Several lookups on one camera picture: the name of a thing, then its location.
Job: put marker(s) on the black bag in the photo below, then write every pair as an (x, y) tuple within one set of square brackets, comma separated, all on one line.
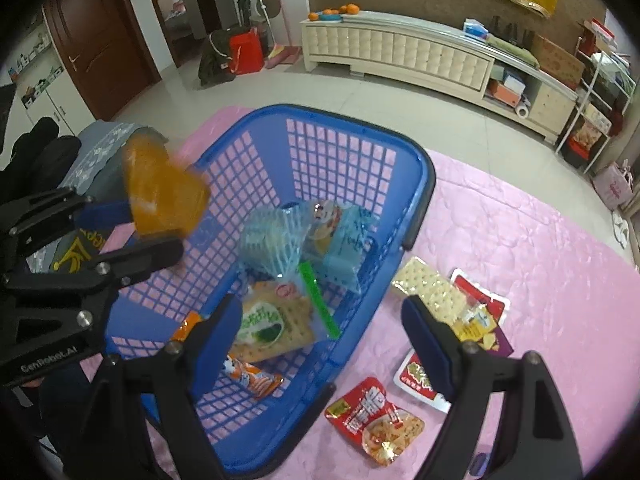
[(215, 60)]

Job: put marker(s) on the dark wooden door frame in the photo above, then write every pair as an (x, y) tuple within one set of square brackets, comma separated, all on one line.
[(155, 10)]

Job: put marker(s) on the clear white cracker packet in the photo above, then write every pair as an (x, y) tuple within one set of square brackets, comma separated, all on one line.
[(430, 287)]

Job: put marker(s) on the red white carton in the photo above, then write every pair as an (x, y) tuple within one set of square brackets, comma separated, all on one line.
[(600, 30)]

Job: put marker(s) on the white slipper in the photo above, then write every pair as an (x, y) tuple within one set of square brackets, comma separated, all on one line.
[(620, 220), (624, 239)]

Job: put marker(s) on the teal white box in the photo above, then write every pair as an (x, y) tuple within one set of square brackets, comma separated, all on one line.
[(512, 79)]

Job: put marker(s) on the cream television cabinet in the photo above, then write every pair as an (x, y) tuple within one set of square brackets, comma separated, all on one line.
[(400, 52)]

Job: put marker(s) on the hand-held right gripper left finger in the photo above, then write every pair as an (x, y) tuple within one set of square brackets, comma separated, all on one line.
[(215, 345)]

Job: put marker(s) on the orange translucent snack packet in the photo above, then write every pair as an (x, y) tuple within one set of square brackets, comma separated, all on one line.
[(160, 195)]

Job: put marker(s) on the blue fruit plate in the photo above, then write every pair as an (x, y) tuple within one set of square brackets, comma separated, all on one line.
[(330, 17)]

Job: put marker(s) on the green folded cloth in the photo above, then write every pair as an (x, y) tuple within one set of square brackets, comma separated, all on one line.
[(512, 47)]

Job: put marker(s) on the green stick packet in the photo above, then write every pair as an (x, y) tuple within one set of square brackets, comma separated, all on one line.
[(320, 300)]

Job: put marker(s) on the white printed carton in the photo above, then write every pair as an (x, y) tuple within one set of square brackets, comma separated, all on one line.
[(597, 117)]

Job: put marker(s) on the orange flat box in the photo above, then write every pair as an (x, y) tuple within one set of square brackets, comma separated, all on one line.
[(505, 91)]

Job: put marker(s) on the small purple blue packet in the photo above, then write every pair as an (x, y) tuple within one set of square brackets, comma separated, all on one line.
[(480, 462)]

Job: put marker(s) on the round disc on white pole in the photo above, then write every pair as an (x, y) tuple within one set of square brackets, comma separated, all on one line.
[(269, 6)]

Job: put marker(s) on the orange cartoon snack packet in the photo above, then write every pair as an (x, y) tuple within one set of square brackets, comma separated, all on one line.
[(255, 380)]

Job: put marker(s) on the black padded jacket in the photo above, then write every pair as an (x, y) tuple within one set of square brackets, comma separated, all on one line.
[(40, 145)]

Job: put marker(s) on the brown cardboard box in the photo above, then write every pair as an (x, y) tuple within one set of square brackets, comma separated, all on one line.
[(555, 57)]

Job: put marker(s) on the pink tote bag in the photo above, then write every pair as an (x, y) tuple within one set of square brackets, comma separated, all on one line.
[(612, 185)]

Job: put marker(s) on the green label cracker packet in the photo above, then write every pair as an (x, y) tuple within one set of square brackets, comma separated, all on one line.
[(272, 322)]

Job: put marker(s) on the red bag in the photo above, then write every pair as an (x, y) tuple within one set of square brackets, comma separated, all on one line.
[(245, 52)]

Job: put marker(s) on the red printed gift box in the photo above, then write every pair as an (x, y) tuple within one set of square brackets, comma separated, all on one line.
[(582, 137)]

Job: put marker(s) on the red white snack packet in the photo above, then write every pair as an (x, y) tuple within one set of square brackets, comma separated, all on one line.
[(410, 377)]

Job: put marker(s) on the white metal rack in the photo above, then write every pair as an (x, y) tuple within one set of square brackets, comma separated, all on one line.
[(580, 95)]

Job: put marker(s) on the white shelf cabinet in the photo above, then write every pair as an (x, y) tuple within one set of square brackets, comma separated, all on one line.
[(40, 85)]

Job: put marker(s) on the white paper roll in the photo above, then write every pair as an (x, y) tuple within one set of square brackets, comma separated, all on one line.
[(522, 110)]

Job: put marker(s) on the purple yellow chip packet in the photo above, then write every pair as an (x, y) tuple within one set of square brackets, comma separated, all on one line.
[(482, 325)]

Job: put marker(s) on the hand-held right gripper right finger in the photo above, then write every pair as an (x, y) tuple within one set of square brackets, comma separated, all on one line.
[(430, 350)]

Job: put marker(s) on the black upright case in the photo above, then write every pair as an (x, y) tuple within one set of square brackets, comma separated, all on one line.
[(245, 10)]

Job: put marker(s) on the dark wooden door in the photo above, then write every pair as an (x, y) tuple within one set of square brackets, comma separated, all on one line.
[(95, 35)]

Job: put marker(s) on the red windowed snack packet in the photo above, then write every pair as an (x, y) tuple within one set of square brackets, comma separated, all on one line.
[(372, 417)]

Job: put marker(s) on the row of dark bottles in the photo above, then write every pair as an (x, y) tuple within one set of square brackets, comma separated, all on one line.
[(505, 25)]

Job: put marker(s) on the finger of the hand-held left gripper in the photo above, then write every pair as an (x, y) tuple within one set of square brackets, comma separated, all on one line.
[(107, 212), (145, 255)]

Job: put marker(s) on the blue tissue box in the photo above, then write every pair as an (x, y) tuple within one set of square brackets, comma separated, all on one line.
[(475, 27)]

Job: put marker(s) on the blue plastic basket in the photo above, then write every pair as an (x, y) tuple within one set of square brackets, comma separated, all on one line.
[(360, 127)]

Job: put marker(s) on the pink quilted tablecloth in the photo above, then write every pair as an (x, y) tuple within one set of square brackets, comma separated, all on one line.
[(500, 240)]

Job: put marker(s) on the pink broom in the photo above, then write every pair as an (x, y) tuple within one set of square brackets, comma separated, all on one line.
[(282, 52)]

